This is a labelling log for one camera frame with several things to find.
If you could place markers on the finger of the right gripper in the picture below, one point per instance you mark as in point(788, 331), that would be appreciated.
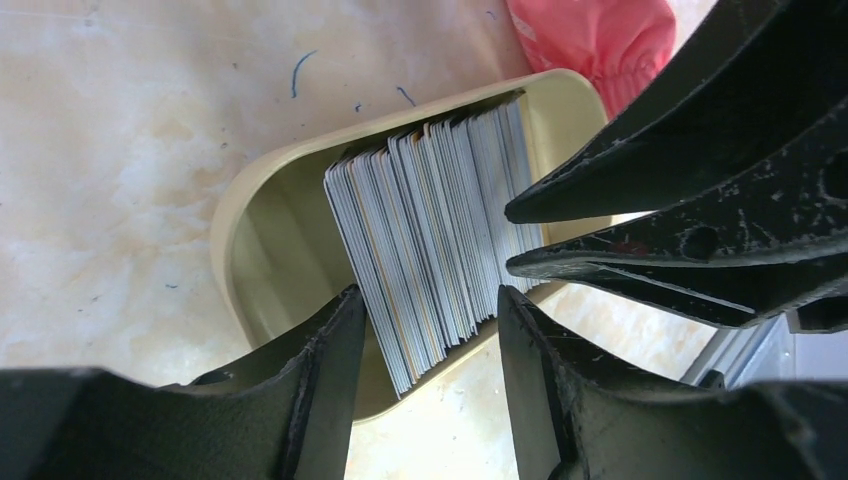
point(770, 240)
point(751, 78)

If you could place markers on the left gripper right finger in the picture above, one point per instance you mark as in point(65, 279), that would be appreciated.
point(580, 412)

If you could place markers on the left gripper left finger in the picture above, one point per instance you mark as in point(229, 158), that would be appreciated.
point(283, 411)

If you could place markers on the beige tray of cards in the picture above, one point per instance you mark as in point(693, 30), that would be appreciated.
point(280, 263)

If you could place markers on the pink crumpled cloth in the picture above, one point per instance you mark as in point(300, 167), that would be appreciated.
point(619, 46)

